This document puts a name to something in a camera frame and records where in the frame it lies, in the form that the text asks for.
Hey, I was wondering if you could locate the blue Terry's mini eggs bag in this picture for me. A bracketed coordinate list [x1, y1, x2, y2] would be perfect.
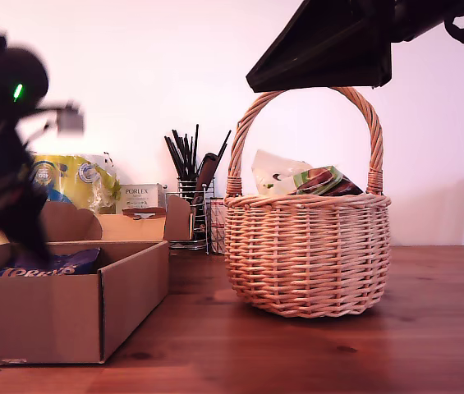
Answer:
[0, 247, 102, 278]

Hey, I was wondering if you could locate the white Galaxy truffle eggs bag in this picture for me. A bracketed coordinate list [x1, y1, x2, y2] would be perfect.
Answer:
[250, 149, 365, 197]

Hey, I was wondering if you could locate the brown cardboard box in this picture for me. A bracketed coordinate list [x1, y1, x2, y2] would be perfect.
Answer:
[0, 195, 195, 367]

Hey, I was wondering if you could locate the white Porlex box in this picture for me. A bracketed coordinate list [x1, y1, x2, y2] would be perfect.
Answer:
[119, 183, 167, 211]

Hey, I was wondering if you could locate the yellow paper towel pack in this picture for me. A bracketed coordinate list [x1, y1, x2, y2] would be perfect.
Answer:
[25, 153, 121, 215]

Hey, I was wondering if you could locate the black drinking straws bundle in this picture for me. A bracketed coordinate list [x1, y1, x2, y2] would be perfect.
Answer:
[163, 124, 232, 181]

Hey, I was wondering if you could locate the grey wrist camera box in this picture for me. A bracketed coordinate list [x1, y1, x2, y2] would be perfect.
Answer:
[36, 100, 85, 135]

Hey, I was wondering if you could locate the chrome wire utensil holder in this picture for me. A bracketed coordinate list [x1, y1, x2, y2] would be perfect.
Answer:
[164, 176, 217, 252]

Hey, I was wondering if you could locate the dark brown utensil handle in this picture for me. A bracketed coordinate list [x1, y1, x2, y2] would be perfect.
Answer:
[195, 153, 220, 194]

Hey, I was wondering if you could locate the small wire mesh container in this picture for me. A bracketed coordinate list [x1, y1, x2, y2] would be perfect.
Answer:
[209, 197, 227, 255]

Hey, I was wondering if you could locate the woven wicker basket with handle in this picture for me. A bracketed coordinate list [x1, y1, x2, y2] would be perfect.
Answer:
[223, 85, 393, 320]

